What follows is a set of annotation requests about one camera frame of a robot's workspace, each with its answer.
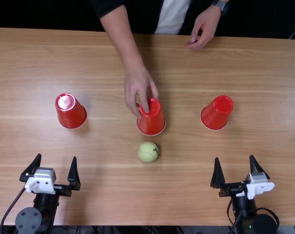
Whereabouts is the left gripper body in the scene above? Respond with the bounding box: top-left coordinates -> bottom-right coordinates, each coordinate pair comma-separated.
52,182 -> 73,197

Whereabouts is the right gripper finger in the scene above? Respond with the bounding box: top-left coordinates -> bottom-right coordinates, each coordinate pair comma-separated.
249,155 -> 270,181
210,156 -> 226,189

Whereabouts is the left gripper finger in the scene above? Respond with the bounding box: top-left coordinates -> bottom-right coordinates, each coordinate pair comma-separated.
67,156 -> 81,191
19,153 -> 42,183

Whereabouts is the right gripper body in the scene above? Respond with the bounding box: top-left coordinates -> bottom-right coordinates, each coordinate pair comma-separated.
218,181 -> 248,198

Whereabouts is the red cup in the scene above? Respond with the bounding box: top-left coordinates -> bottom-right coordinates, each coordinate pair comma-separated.
55,93 -> 88,130
136,97 -> 166,137
200,95 -> 234,131

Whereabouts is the yellow ball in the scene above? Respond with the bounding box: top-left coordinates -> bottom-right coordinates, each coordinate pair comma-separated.
137,141 -> 160,163

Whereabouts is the person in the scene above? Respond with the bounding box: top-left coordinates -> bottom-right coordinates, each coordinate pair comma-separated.
90,0 -> 230,117

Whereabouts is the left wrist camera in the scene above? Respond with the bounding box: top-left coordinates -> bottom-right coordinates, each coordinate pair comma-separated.
24,167 -> 57,195

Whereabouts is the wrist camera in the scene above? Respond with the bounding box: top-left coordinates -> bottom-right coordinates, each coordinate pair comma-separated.
24,167 -> 57,195
236,172 -> 276,199

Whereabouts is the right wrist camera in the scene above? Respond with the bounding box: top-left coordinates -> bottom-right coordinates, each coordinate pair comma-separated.
236,172 -> 276,199

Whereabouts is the black cable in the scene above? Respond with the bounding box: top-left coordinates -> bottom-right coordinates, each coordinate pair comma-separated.
229,187 -> 249,234
0,186 -> 26,234
256,207 -> 281,229

